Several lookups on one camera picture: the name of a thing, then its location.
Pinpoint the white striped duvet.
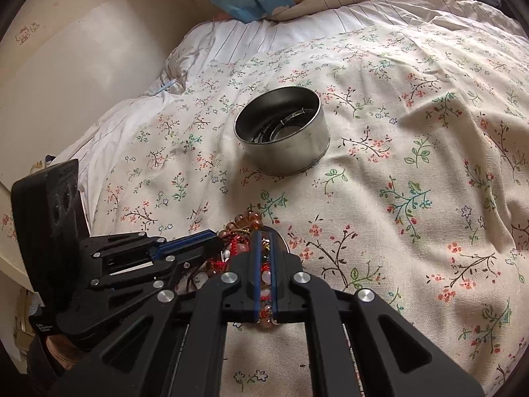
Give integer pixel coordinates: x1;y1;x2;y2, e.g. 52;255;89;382
61;0;528;243

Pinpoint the floral bed cover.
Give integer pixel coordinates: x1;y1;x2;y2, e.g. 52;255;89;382
80;23;528;396

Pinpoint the round silver metal tin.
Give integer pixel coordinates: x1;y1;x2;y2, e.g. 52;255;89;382
234;86;330;177

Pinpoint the brown bead bracelet pile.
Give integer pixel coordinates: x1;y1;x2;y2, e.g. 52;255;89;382
181;209;291;330

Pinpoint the left hand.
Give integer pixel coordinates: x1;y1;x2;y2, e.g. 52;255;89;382
46;335;84;370

